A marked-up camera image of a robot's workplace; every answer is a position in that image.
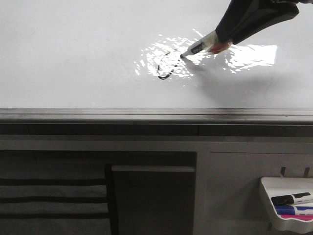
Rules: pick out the white plastic marker tray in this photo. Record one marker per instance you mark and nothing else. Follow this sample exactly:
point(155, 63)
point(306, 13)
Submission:
point(278, 186)

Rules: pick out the white whiteboard marker black cap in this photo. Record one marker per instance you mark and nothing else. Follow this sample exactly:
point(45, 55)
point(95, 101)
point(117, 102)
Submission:
point(210, 42)

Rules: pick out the white cabinet frame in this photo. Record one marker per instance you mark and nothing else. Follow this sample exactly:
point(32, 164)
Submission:
point(228, 170)

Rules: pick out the white whiteboard with metal frame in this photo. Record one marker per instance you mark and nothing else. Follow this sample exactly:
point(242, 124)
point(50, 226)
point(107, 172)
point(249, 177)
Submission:
point(118, 61)

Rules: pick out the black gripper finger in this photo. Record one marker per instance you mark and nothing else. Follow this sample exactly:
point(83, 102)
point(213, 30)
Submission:
point(244, 18)

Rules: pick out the blue capped marker in tray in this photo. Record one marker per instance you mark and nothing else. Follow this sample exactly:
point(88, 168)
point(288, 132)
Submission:
point(294, 210)

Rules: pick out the dark rectangular panel white top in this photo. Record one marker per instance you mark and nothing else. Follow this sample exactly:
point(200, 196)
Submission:
point(155, 200)

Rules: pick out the pink marker in tray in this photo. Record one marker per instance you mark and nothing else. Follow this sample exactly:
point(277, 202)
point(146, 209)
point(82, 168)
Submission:
point(300, 217)

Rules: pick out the black wall hook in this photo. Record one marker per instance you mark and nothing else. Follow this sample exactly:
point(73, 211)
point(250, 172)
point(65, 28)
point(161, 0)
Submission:
point(306, 172)
point(282, 171)

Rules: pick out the left black wall hook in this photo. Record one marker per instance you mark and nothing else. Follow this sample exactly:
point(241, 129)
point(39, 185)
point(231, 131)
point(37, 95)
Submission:
point(282, 171)

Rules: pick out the black capped marker in tray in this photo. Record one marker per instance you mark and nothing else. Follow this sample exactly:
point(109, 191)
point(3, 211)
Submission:
point(292, 199)

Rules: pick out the grey black striped fabric organizer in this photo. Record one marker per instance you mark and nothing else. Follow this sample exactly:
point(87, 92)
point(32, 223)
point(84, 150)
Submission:
point(58, 204)

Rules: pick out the right black wall hook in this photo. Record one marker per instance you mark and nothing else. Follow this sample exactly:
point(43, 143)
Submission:
point(306, 172)

